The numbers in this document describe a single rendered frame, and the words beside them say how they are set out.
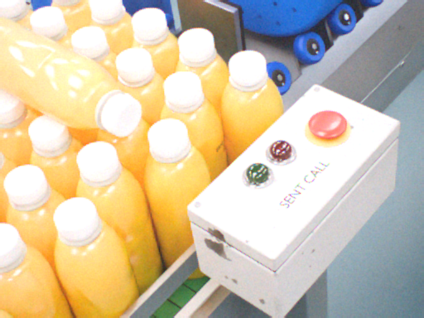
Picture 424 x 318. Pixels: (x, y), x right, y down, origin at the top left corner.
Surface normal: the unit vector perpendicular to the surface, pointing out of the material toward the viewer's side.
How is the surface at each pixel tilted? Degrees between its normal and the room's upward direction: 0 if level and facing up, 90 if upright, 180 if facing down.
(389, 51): 70
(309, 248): 90
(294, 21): 90
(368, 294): 0
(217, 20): 90
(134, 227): 90
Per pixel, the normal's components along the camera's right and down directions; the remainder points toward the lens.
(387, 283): -0.11, -0.69
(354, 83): 0.68, 0.15
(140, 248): 0.71, 0.45
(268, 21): -0.64, 0.60
